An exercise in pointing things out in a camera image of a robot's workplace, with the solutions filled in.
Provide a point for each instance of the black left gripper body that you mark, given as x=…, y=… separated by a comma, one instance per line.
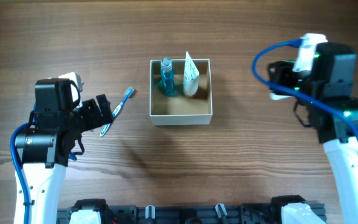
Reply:
x=92, y=112

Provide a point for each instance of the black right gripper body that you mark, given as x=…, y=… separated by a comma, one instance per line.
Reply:
x=278, y=73

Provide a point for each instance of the blue Listerine mouthwash bottle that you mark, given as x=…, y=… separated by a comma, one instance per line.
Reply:
x=167, y=83

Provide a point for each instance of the white Pantene tube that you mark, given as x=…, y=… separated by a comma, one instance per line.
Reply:
x=191, y=77

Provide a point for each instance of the green white soap box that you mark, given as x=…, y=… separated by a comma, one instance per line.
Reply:
x=277, y=97

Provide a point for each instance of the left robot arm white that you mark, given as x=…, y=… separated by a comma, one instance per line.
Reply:
x=41, y=148

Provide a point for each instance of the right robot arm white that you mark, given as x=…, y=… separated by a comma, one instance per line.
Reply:
x=336, y=124

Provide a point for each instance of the blue white toothbrush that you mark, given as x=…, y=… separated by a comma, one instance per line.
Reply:
x=128, y=94

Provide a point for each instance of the white cardboard box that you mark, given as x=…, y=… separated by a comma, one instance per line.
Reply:
x=180, y=109

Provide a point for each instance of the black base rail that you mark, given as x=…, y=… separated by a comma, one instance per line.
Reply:
x=247, y=213

